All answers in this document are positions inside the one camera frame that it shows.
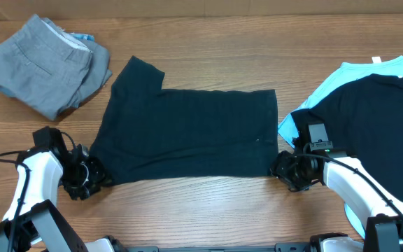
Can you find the black t-shirt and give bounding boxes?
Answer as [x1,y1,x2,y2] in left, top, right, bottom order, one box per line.
[292,74,403,202]
[90,57,278,184]

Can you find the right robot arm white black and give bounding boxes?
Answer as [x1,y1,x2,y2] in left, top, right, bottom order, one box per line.
[271,123,403,251]

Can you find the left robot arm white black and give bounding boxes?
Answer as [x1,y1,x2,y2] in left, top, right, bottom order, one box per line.
[0,127,120,252]

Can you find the black t-shirt in pile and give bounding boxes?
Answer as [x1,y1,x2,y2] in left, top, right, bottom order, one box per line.
[292,74,403,202]

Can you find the folded grey trousers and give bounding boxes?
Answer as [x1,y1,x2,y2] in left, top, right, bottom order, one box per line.
[0,14,112,120]

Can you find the folded blue white cloth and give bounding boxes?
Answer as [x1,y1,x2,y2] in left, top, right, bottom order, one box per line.
[71,33,95,41]

